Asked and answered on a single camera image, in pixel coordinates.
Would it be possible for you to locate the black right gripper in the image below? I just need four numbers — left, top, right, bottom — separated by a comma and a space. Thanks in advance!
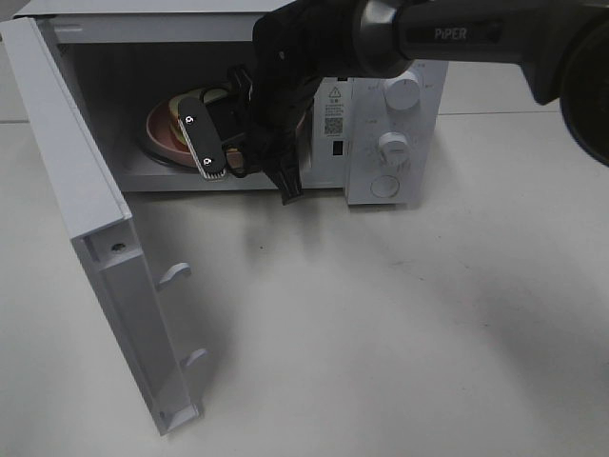
206, 94, 304, 206

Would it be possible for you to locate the round white door button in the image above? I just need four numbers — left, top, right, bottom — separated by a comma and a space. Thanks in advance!
370, 175, 401, 199

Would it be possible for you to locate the white timer knob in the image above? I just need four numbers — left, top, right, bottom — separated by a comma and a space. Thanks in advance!
378, 131, 410, 167

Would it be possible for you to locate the white bread sandwich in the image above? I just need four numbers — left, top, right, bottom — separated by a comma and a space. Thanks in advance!
164, 85, 246, 175

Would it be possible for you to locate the white microwave door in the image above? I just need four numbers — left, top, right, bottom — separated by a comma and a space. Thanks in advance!
1, 17, 202, 435

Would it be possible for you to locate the white microwave oven body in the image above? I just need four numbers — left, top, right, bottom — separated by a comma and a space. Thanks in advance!
1, 1, 447, 222

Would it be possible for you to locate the white warning label sticker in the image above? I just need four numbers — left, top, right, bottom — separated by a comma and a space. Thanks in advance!
321, 84, 345, 137

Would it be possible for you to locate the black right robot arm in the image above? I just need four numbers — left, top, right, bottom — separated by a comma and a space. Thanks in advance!
232, 1, 608, 203

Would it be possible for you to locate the pink round plate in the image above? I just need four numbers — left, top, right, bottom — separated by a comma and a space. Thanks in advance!
145, 88, 308, 170

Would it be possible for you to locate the upper white power knob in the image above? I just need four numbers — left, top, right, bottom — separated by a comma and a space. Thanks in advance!
383, 71, 422, 111

